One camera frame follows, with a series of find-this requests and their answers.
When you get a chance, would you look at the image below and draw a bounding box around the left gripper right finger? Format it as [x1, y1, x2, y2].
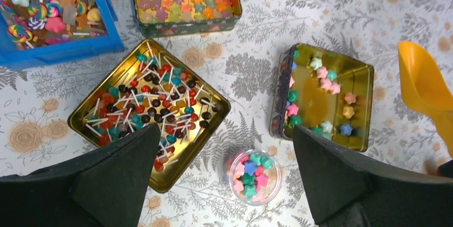
[293, 126, 452, 226]

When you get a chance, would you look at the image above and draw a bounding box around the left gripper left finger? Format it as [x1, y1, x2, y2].
[1, 124, 160, 226]

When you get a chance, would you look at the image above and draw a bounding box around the clear plastic jar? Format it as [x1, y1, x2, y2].
[223, 149, 283, 206]

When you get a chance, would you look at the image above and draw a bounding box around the orange plastic scoop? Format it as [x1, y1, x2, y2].
[398, 41, 452, 155]

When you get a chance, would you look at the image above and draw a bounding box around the tin of star candies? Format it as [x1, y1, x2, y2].
[269, 43, 374, 152]

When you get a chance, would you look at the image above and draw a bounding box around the tin of lollipops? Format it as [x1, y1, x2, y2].
[68, 39, 231, 193]

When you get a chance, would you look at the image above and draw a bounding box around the floral table mat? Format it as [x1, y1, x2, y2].
[1, 0, 452, 226]

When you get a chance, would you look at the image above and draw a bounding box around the blue plastic candy bin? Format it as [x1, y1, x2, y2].
[1, 0, 124, 70]

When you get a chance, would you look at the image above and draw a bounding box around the tin of orange gummies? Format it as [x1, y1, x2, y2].
[134, 0, 243, 38]

